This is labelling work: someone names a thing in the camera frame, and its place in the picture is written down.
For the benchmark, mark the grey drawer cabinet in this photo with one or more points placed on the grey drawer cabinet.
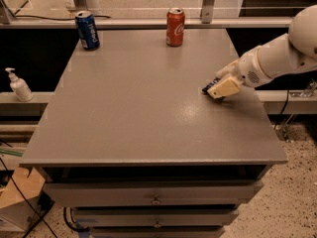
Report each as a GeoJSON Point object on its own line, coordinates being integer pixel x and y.
{"type": "Point", "coordinates": [134, 111]}

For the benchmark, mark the metal frame rail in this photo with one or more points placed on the metal frame rail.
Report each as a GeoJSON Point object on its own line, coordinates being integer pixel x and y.
{"type": "Point", "coordinates": [22, 22]}

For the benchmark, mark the top grey drawer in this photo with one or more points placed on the top grey drawer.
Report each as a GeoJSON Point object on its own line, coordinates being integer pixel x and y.
{"type": "Point", "coordinates": [152, 193]}

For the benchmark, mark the white pump soap bottle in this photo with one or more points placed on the white pump soap bottle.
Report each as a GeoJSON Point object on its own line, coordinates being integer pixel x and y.
{"type": "Point", "coordinates": [19, 86]}

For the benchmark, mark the bottom grey drawer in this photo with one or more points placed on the bottom grey drawer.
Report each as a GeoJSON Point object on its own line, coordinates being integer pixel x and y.
{"type": "Point", "coordinates": [163, 232]}

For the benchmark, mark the red coca-cola can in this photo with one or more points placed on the red coca-cola can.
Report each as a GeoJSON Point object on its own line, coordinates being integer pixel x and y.
{"type": "Point", "coordinates": [175, 19]}

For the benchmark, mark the blue rxbar blueberry wrapper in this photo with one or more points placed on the blue rxbar blueberry wrapper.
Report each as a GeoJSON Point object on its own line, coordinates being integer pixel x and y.
{"type": "Point", "coordinates": [210, 84]}

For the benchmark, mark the cardboard box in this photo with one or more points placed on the cardboard box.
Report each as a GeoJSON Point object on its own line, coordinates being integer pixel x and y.
{"type": "Point", "coordinates": [19, 200]}

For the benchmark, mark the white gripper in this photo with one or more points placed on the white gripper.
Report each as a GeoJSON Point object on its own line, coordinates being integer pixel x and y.
{"type": "Point", "coordinates": [247, 69]}

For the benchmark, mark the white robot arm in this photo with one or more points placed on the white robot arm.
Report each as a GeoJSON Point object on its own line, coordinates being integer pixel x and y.
{"type": "Point", "coordinates": [291, 53]}

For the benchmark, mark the grey drawer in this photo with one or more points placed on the grey drawer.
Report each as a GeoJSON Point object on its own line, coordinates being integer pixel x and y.
{"type": "Point", "coordinates": [155, 217]}
{"type": "Point", "coordinates": [163, 232]}
{"type": "Point", "coordinates": [152, 193]}

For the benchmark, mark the blue pepsi can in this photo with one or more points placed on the blue pepsi can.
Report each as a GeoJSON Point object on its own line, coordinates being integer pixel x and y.
{"type": "Point", "coordinates": [87, 30]}

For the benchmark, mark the middle grey drawer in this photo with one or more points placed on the middle grey drawer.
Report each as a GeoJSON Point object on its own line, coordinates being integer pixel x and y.
{"type": "Point", "coordinates": [155, 217]}

